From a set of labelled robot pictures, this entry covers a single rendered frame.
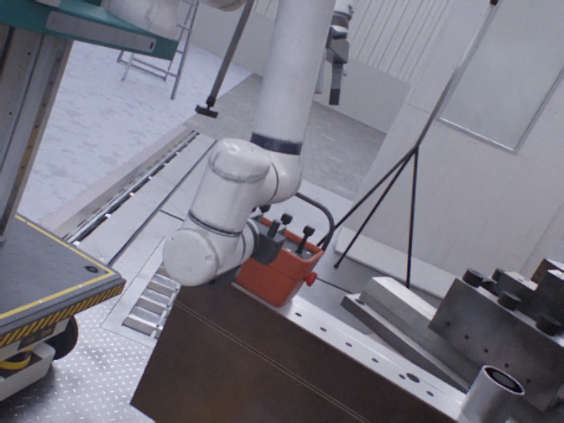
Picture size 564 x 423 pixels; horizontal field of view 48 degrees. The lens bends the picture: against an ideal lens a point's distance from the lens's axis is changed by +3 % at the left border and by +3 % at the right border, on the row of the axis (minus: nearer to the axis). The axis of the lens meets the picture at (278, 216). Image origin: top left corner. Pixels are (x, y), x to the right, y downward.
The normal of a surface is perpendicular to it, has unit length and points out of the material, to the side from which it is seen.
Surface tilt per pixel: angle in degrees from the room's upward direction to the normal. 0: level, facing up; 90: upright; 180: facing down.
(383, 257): 37
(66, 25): 90
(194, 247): 92
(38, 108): 90
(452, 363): 90
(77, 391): 0
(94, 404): 0
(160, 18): 68
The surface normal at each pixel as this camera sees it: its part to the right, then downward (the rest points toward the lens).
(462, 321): -0.63, -0.06
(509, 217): -0.04, 0.28
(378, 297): -0.47, -0.33
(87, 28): 0.85, 0.47
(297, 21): -0.21, 0.15
